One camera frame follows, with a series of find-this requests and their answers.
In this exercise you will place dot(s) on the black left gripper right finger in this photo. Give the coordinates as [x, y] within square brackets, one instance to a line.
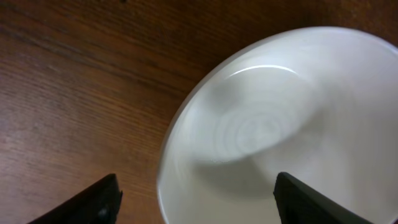
[298, 203]

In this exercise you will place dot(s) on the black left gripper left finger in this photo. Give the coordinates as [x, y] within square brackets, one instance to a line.
[99, 203]

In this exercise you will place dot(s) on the white bowl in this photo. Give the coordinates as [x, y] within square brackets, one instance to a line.
[319, 103]

